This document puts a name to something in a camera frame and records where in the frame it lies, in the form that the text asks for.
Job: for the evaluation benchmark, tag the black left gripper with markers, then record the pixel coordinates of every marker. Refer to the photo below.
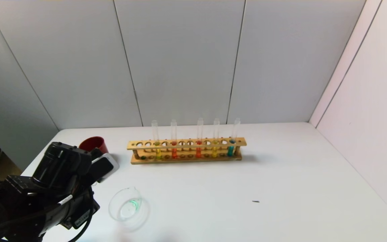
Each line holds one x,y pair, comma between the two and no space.
81,219

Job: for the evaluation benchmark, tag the yellow pigment test tube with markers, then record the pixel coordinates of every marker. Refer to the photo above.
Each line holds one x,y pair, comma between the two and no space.
158,154
214,152

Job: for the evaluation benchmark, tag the orange and black left arm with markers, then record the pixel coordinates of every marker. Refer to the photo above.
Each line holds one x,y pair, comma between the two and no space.
22,208

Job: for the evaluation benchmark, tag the orange pigment test tube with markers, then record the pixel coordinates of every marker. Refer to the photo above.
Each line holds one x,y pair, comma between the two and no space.
198,152
174,153

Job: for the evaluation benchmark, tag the wooden test tube rack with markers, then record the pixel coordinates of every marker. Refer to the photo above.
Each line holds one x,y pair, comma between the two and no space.
186,158

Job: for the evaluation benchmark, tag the blue pigment test tube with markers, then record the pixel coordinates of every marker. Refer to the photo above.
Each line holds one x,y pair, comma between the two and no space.
230,151

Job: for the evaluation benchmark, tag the red plastic cup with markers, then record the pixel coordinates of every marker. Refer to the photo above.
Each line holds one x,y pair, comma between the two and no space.
94,144

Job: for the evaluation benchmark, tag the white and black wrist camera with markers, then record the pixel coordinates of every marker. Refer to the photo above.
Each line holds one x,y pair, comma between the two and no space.
104,166

